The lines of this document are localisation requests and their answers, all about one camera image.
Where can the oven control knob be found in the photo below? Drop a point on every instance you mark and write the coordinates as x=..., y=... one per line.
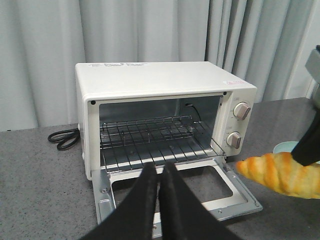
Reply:
x=234, y=140
x=241, y=110

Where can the grey pleated curtain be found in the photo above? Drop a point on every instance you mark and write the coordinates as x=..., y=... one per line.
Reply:
x=265, y=42

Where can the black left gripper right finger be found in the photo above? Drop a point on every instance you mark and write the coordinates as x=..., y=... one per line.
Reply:
x=183, y=217

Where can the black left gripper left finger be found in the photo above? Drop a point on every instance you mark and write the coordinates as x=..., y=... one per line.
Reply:
x=133, y=219

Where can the light green plate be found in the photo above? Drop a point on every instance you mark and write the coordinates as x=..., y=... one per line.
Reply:
x=287, y=146

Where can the grey other gripper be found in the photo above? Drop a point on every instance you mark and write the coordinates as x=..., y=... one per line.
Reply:
x=307, y=150

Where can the glass oven door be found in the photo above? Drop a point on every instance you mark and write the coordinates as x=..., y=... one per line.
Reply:
x=218, y=188

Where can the golden croissant bread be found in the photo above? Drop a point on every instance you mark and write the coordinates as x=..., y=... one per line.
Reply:
x=282, y=174

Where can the upper oven control knob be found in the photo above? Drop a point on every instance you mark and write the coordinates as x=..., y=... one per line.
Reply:
x=241, y=110

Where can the lower oven control knob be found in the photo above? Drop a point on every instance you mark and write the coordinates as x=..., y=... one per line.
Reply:
x=234, y=140

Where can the metal wire oven rack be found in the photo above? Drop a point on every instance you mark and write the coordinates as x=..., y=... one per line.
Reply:
x=127, y=145

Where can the white Toshiba toaster oven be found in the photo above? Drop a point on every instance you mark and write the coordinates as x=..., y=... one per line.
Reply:
x=157, y=89

